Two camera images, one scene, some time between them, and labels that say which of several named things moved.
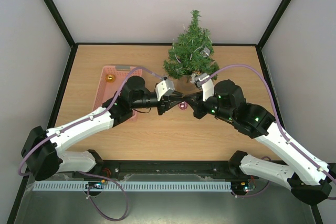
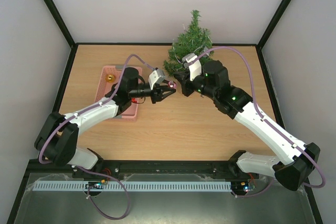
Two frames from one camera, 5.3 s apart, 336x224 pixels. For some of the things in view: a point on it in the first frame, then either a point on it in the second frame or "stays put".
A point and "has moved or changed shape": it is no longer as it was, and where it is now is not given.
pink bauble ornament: [182, 105] has moved or changed shape
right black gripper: [198, 106] -> [188, 85]
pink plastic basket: [111, 79] stays put
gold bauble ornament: [110, 78] stays put
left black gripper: [166, 101] -> [159, 91]
